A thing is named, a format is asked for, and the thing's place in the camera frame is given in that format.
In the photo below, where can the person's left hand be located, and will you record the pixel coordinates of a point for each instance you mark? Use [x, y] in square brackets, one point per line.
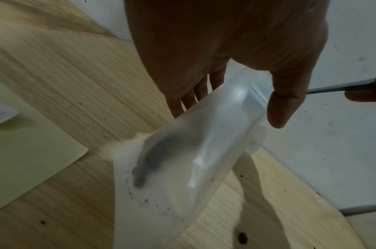
[224, 31]

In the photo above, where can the dark seed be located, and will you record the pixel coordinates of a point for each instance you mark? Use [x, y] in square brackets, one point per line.
[242, 237]

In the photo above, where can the small clear plastic bag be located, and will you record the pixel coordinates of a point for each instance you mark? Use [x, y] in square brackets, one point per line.
[181, 199]

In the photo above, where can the yellow label backing sheet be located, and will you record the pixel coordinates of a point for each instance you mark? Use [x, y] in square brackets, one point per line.
[31, 155]

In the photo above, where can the metal spoon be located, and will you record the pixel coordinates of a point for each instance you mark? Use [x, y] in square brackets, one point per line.
[335, 88]

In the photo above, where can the dark seeds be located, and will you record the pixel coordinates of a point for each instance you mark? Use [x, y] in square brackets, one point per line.
[157, 155]

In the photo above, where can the person's right hand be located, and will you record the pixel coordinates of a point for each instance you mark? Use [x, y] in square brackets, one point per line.
[369, 93]

